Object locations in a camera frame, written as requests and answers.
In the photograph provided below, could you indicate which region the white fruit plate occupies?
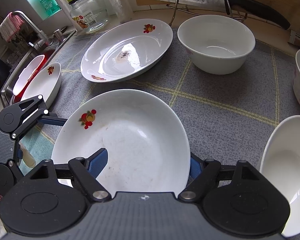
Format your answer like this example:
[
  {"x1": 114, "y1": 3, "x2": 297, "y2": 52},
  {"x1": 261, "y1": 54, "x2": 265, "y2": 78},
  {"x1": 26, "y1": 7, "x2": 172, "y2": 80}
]
[
  {"x1": 21, "y1": 62, "x2": 62, "y2": 108},
  {"x1": 52, "y1": 89, "x2": 191, "y2": 195}
]

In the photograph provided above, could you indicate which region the white stained plate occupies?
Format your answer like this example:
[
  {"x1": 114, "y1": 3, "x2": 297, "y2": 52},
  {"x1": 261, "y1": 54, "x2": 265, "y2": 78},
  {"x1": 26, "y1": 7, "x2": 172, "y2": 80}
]
[{"x1": 81, "y1": 18, "x2": 173, "y2": 83}]

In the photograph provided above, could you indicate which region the steel kitchen sink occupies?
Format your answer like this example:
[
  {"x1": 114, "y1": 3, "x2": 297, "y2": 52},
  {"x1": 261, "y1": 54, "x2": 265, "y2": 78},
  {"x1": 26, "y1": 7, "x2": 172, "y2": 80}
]
[{"x1": 0, "y1": 27, "x2": 77, "y2": 111}]

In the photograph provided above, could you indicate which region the grey blue checked towel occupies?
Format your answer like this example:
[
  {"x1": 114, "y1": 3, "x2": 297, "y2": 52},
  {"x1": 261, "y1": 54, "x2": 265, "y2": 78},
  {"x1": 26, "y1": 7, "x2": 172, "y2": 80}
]
[{"x1": 0, "y1": 27, "x2": 300, "y2": 205}]

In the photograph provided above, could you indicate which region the red white colander basket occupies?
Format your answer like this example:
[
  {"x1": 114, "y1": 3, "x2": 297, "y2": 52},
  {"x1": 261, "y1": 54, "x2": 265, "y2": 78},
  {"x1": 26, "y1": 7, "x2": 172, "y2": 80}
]
[{"x1": 12, "y1": 54, "x2": 46, "y2": 103}]

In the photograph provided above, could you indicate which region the steel sink faucet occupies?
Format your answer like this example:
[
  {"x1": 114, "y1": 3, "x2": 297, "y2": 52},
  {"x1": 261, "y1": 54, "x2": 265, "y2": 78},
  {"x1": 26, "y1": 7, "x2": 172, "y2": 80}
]
[{"x1": 12, "y1": 10, "x2": 51, "y2": 47}]

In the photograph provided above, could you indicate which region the glass jar green lid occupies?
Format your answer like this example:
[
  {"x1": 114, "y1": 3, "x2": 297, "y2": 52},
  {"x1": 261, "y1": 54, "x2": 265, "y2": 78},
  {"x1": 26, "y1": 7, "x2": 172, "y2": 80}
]
[{"x1": 67, "y1": 0, "x2": 108, "y2": 34}]

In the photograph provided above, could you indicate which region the wire board stand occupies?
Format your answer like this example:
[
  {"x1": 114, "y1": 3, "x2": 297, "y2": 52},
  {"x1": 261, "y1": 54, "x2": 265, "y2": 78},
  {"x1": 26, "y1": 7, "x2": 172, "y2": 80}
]
[{"x1": 166, "y1": 0, "x2": 248, "y2": 27}]

